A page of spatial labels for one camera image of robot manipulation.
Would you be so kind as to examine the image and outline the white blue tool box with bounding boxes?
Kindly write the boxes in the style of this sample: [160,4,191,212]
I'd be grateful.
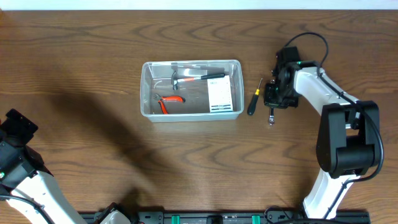
[208,75,233,113]

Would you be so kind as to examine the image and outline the red handled pliers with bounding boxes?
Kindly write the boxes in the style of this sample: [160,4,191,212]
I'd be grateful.
[153,93,185,114]

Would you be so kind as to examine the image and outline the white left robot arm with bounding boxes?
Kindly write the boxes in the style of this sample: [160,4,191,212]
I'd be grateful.
[1,109,86,223]

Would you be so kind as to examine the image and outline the yellow black screwdriver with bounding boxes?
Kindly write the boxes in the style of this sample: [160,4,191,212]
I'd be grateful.
[247,78,263,116]

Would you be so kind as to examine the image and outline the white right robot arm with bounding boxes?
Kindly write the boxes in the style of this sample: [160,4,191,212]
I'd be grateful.
[264,46,384,220]

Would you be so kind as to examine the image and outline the small hammer black handle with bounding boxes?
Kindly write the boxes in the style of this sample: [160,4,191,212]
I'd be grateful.
[171,71,225,90]

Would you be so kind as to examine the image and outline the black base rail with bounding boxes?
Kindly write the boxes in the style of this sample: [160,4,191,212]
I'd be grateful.
[79,203,371,224]

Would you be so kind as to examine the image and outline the clear plastic container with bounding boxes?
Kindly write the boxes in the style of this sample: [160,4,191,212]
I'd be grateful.
[140,60,244,123]

